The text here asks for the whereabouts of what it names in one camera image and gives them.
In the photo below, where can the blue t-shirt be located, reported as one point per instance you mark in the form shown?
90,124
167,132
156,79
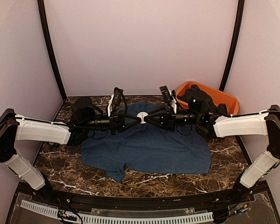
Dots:
147,148

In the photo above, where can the right black frame post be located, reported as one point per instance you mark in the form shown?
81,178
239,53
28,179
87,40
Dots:
233,45

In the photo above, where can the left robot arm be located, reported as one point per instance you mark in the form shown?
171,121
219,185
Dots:
86,117

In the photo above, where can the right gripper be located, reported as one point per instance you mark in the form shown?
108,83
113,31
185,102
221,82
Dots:
168,121

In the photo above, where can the round yellow grey brooch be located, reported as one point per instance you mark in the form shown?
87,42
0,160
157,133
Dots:
142,115

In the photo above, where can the black clothing in basin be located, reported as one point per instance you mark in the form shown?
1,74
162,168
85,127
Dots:
201,103

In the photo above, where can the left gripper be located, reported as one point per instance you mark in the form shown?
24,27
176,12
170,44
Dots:
117,122

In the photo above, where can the black frame post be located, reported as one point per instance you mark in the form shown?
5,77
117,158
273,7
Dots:
49,47
233,45

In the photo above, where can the black front rail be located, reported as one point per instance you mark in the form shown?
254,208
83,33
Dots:
216,201

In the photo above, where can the white slotted cable duct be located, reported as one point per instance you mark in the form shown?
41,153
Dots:
101,216

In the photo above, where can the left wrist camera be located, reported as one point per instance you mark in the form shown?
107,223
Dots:
114,101

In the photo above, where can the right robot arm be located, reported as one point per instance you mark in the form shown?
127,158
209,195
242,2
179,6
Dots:
212,121

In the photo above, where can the left black frame post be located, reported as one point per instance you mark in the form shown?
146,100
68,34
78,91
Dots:
49,47

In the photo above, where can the orange plastic basin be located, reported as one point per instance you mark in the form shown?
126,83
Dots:
217,96

